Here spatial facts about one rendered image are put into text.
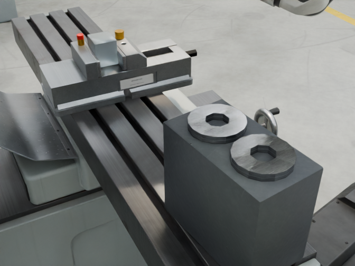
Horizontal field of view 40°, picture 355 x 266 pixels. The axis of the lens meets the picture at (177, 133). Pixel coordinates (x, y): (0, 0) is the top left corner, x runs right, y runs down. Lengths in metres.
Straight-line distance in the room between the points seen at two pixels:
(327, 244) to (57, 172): 0.69
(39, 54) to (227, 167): 0.87
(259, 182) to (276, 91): 2.42
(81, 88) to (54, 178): 0.22
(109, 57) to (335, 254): 0.73
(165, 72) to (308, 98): 1.93
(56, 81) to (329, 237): 0.78
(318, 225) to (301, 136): 1.37
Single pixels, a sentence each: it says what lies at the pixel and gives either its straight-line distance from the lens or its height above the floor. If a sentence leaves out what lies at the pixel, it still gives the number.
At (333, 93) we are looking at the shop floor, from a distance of 3.13.
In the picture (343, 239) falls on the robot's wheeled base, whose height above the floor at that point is 0.59.
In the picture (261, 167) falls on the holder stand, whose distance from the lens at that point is 0.65.
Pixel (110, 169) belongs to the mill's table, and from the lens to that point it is 0.96.
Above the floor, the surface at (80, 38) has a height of 1.05.
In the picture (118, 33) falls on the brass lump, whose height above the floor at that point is 1.05.
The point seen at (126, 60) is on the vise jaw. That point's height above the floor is 1.02.
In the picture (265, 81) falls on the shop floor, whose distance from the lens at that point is 3.16.
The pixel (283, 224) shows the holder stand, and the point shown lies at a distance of 0.70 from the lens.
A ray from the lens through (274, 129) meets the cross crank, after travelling 1.57.
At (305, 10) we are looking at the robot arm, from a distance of 1.06.
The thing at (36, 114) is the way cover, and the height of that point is 0.86.
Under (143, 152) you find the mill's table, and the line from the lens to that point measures 1.00.
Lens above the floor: 1.54
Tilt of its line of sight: 36 degrees down
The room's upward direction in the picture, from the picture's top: straight up
